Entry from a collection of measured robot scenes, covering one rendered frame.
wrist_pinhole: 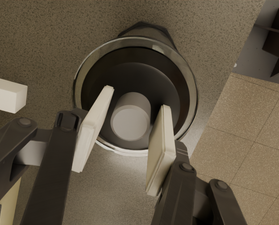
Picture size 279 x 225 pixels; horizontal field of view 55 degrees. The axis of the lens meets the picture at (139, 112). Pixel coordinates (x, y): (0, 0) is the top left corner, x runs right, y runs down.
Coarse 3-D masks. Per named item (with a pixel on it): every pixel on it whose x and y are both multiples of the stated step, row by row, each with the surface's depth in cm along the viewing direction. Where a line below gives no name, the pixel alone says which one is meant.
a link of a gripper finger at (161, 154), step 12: (168, 108) 20; (156, 120) 20; (168, 120) 18; (156, 132) 18; (168, 132) 16; (156, 144) 17; (168, 144) 15; (156, 156) 15; (168, 156) 14; (156, 168) 15; (168, 168) 14; (156, 180) 15; (156, 192) 15
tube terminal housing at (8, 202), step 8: (16, 184) 53; (8, 192) 50; (16, 192) 55; (0, 200) 47; (8, 200) 51; (16, 200) 57; (8, 208) 53; (0, 216) 50; (8, 216) 55; (0, 224) 51; (8, 224) 57
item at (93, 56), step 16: (128, 32) 35; (144, 32) 31; (160, 32) 36; (96, 48) 21; (112, 48) 21; (144, 48) 21; (160, 48) 21; (176, 64) 21; (80, 80) 22; (192, 80) 22; (80, 96) 23; (192, 96) 22; (192, 112) 23
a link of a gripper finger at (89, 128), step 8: (104, 88) 19; (112, 88) 20; (104, 96) 18; (96, 104) 16; (104, 104) 17; (88, 112) 15; (96, 112) 15; (104, 112) 18; (88, 120) 14; (96, 120) 15; (80, 128) 14; (88, 128) 14; (96, 128) 15; (80, 136) 14; (88, 136) 14; (96, 136) 18; (80, 144) 14; (88, 144) 14; (80, 152) 14; (88, 152) 15; (80, 160) 15; (72, 168) 15; (80, 168) 15
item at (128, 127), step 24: (96, 72) 21; (120, 72) 20; (144, 72) 20; (168, 72) 21; (96, 96) 21; (120, 96) 21; (144, 96) 21; (168, 96) 21; (120, 120) 19; (144, 120) 19; (120, 144) 23; (144, 144) 23
